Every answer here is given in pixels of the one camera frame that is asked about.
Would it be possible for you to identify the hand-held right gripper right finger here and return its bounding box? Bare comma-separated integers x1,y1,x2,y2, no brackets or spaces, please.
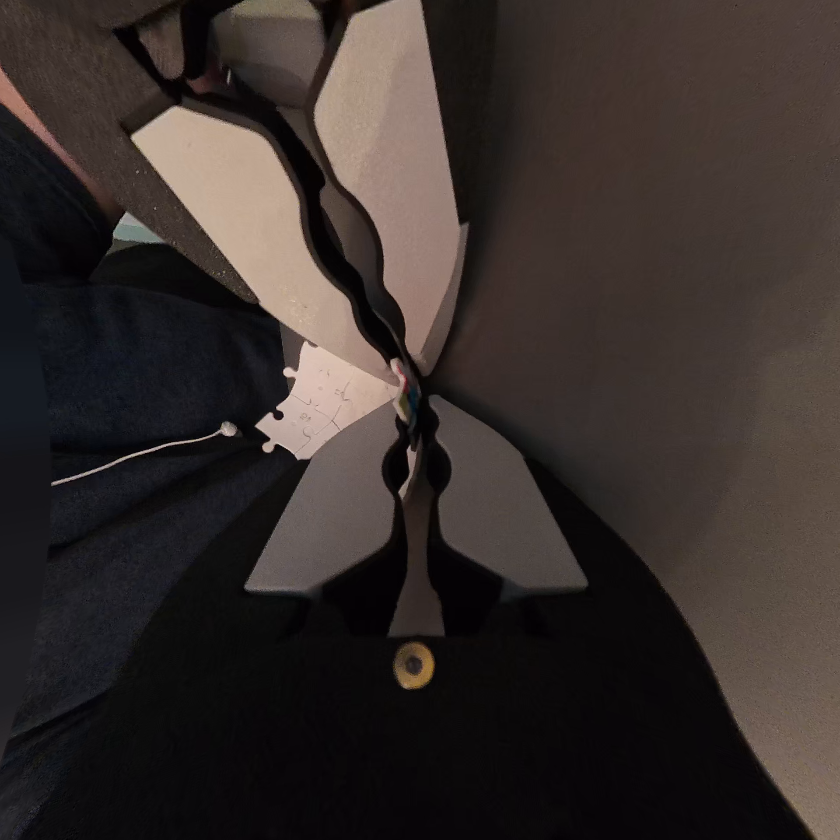
423,394,589,601

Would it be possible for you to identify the white drawstring cord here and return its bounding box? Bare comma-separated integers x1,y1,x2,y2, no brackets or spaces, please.
53,420,241,487

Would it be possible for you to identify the assembled white puzzle section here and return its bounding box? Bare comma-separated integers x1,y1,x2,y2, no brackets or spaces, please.
256,339,401,463

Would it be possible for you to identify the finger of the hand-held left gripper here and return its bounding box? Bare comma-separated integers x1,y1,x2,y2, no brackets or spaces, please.
313,0,471,375
132,99,410,382

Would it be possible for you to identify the white puzzle piece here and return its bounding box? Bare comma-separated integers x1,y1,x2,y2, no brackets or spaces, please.
392,352,431,506

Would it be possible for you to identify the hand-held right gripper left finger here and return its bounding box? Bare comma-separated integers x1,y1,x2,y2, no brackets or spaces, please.
245,401,412,601

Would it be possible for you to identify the person's left forearm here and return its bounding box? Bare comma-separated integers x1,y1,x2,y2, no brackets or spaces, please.
0,66,119,217

